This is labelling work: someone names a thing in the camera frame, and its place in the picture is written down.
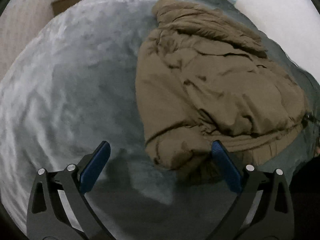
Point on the brown puffer jacket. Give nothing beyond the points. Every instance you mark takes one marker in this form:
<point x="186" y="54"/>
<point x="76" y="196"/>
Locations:
<point x="202" y="77"/>

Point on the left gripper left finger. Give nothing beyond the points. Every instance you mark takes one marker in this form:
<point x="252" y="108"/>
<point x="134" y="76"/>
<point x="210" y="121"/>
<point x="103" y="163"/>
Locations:
<point x="46" y="216"/>

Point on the grey fluffy bed blanket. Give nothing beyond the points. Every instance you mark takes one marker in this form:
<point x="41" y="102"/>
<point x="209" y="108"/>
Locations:
<point x="72" y="87"/>

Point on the brown wooden nightstand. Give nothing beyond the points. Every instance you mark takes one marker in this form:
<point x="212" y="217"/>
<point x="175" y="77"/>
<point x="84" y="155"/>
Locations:
<point x="59" y="6"/>

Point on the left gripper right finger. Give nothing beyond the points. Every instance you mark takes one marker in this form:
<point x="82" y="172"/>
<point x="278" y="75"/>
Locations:
<point x="263" y="207"/>

